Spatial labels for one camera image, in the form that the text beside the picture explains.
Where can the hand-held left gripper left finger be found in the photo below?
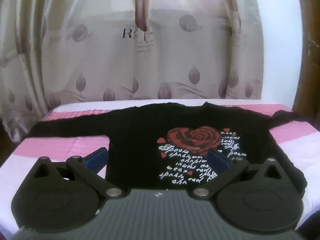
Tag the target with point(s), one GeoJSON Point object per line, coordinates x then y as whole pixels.
{"type": "Point", "coordinates": [100, 158]}

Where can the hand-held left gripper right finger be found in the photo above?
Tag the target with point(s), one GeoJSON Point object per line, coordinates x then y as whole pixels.
{"type": "Point", "coordinates": [219, 160]}

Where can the black sweater with rose print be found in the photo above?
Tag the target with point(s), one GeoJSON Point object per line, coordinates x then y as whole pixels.
{"type": "Point", "coordinates": [140, 130]}

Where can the pink striped blanket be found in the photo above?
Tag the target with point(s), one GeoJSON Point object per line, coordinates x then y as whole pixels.
{"type": "Point", "coordinates": [62, 145]}

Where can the beige leaf print curtain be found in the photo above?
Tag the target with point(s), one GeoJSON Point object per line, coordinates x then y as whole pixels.
{"type": "Point", "coordinates": [112, 67]}

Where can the brown wooden door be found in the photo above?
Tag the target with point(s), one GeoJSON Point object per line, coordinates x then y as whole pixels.
{"type": "Point", "coordinates": [308, 55]}

